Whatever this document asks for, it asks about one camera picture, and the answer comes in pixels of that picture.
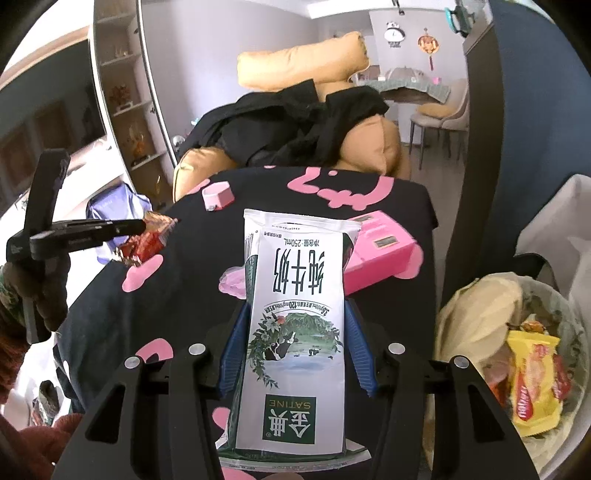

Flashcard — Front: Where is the pink plastic wrapper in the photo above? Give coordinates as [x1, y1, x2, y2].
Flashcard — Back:
[219, 265, 252, 296]

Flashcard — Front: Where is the person's left hand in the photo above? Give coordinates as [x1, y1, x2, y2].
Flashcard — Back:
[0, 251, 73, 343]

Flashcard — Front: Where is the grey dining chair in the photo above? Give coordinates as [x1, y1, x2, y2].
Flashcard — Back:
[410, 78, 468, 158]

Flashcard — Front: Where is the red foil wrapper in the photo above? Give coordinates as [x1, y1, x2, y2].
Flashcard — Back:
[115, 211, 178, 268]

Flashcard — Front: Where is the bin with white bag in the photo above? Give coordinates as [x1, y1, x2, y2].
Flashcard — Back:
[425, 175, 591, 480]

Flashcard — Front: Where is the pale yellow paper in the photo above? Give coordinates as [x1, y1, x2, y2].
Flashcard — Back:
[436, 272, 522, 365]

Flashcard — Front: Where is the dark blue panel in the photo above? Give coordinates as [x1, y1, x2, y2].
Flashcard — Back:
[489, 0, 591, 185]

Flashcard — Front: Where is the hanging wall ornament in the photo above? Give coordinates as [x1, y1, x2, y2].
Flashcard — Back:
[418, 28, 439, 70]

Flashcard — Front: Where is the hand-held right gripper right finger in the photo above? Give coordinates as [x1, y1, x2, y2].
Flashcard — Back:
[344, 300, 539, 480]

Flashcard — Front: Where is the small pink box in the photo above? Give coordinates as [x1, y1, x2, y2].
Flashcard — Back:
[202, 182, 235, 212]

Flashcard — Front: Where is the purple bag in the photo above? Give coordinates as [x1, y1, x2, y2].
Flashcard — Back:
[87, 182, 153, 222]

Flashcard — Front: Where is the black cabinet panel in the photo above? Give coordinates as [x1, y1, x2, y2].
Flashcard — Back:
[464, 23, 546, 287]

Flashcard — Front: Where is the black clothing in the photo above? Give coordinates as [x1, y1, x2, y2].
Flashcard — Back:
[187, 85, 391, 169]

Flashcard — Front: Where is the tall display shelf cabinet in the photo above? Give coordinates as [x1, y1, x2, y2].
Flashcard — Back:
[92, 0, 178, 204]

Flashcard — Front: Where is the black blanket with pink print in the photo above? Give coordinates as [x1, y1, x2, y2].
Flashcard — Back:
[53, 165, 439, 480]

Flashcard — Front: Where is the tan beanbag sofa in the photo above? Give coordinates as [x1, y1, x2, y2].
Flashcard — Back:
[173, 31, 411, 204]

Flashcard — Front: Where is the large pink box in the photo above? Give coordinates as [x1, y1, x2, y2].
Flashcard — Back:
[344, 210, 416, 294]

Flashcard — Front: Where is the red plastic packet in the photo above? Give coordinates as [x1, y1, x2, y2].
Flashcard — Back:
[551, 355, 573, 407]

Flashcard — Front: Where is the white green milk carton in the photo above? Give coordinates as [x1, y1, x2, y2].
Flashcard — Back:
[217, 208, 372, 474]

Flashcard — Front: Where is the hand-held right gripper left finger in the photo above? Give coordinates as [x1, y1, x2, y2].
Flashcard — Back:
[51, 305, 252, 480]

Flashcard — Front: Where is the black television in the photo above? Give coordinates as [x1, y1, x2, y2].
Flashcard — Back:
[0, 78, 107, 185]

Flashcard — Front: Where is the yellow snack packet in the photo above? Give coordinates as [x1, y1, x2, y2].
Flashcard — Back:
[505, 330, 561, 437]

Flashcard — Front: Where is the teal toy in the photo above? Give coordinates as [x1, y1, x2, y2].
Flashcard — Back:
[450, 0, 476, 35]

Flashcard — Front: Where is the dining table with mesh cover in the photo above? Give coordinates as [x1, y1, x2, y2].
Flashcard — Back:
[353, 65, 451, 104]

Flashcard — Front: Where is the panda wall clock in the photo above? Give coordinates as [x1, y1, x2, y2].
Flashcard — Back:
[383, 21, 406, 48]

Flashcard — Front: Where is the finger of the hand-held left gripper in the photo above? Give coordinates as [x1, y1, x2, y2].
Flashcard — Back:
[102, 218, 149, 244]

